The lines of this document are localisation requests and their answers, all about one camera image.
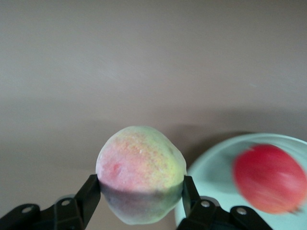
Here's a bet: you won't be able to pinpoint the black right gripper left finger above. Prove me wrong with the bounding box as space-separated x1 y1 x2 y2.
0 174 101 230

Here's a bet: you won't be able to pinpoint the light green round plate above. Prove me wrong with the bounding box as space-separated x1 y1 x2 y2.
174 133 307 230

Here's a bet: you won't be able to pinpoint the red apple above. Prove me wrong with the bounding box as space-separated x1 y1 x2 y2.
232 143 306 215

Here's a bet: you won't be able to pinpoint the pink yellow peach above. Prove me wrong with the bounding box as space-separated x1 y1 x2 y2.
95 125 187 226

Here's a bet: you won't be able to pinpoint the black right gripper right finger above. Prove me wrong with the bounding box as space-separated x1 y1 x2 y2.
176 175 274 230

